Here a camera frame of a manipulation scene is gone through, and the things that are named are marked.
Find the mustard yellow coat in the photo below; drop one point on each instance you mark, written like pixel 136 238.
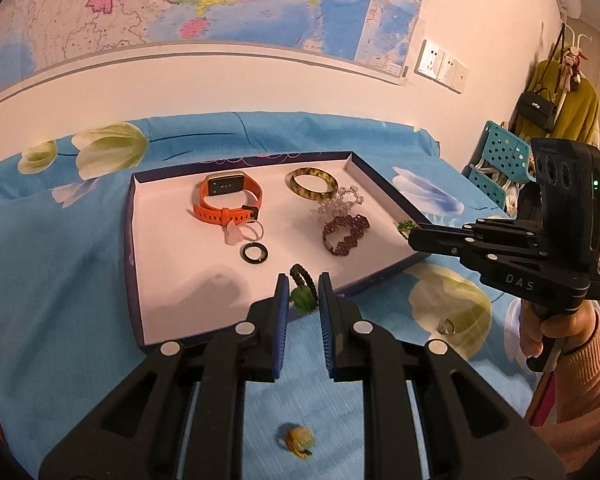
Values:
pixel 580 105

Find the blue plastic basket rack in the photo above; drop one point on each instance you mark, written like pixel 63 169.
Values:
pixel 505 152

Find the dark blue shallow cardboard box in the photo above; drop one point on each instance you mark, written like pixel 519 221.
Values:
pixel 190 280

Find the orange smart watch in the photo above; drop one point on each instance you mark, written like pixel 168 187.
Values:
pixel 210 210

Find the colourful wall map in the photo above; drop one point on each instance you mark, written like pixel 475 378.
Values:
pixel 205 0

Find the person's right hand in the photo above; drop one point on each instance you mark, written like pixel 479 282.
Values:
pixel 575 330

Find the coat rack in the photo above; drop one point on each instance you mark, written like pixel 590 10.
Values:
pixel 572 55

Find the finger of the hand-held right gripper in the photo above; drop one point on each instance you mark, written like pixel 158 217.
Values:
pixel 500 234
pixel 520 275

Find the yellow bead pendant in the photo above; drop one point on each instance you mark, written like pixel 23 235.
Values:
pixel 297 441

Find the black handbag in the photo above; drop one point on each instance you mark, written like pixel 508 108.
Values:
pixel 535 110

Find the white wall socket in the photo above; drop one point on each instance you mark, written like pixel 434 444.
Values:
pixel 428 58

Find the person's right forearm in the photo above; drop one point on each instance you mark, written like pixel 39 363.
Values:
pixel 590 400

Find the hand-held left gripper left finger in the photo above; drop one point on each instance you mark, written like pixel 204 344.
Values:
pixel 281 325

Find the tortoiseshell bangle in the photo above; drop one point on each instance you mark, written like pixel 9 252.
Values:
pixel 295 187

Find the blue floral bedsheet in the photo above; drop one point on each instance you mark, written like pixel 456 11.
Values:
pixel 65 280

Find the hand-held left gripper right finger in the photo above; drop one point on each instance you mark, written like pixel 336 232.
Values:
pixel 326 325

